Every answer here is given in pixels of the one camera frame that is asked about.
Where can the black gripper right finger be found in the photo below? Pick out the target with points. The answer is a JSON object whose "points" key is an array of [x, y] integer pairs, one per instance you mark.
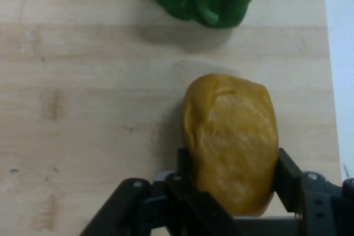
{"points": [[318, 200]]}

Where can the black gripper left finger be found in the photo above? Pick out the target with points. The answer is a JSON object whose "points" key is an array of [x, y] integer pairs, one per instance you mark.
{"points": [[177, 208]]}

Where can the brown yellow potato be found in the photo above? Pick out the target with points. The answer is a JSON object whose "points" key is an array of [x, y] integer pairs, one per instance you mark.
{"points": [[232, 142]]}

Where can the wooden cutting board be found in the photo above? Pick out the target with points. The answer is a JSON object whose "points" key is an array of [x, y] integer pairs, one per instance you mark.
{"points": [[83, 109]]}

